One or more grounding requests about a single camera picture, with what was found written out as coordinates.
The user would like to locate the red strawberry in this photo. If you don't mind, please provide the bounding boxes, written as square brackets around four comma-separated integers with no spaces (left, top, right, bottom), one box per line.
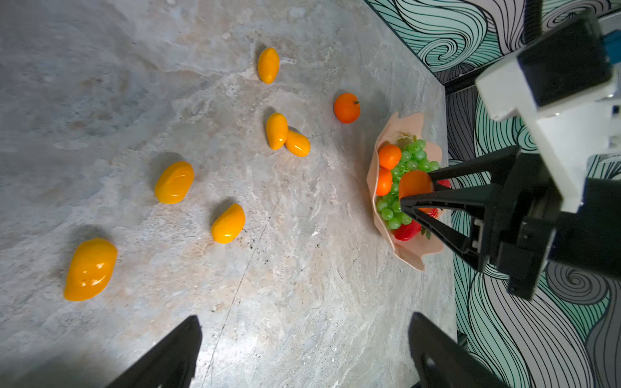
[437,179,451,189]
[393,221,422,242]

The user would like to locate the orange tangerine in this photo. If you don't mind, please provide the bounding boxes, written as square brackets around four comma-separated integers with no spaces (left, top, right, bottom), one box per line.
[376,167,393,197]
[378,144,402,171]
[333,93,361,124]
[399,170,434,200]

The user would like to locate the green grape bunch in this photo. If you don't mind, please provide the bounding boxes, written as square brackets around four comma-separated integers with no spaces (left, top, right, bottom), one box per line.
[375,137,440,240]

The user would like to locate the pink scalloped fruit bowl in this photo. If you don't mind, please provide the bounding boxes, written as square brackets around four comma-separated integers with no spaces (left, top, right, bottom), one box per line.
[366,113,445,272]

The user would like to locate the small yellow kumquat top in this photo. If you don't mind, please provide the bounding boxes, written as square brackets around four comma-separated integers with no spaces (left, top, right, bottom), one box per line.
[257,48,280,84]

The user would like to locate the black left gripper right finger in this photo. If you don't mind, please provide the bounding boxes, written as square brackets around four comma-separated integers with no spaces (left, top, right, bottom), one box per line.
[409,312,506,387]

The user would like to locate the small yellow kumquat lower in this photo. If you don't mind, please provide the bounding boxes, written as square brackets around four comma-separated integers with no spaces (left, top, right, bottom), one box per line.
[211,204,246,244]

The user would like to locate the small yellow kumquat middle left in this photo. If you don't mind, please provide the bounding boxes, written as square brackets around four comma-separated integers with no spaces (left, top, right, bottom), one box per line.
[155,161,195,205]

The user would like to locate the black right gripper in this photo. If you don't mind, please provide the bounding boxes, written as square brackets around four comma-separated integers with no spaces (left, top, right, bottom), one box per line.
[401,146,563,301]

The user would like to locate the small yellow kumquat beside centre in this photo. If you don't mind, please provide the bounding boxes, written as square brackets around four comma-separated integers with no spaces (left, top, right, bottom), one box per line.
[285,129,311,158]

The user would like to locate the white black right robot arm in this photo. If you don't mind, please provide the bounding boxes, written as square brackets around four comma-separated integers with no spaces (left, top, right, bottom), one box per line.
[399,146,620,300]

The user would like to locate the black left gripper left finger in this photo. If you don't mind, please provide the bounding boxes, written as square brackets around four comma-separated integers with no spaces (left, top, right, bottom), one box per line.
[108,315,202,388]

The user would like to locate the small yellow kumquat bottom left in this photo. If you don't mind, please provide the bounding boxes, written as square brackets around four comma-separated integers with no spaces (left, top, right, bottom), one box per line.
[64,238,118,302]

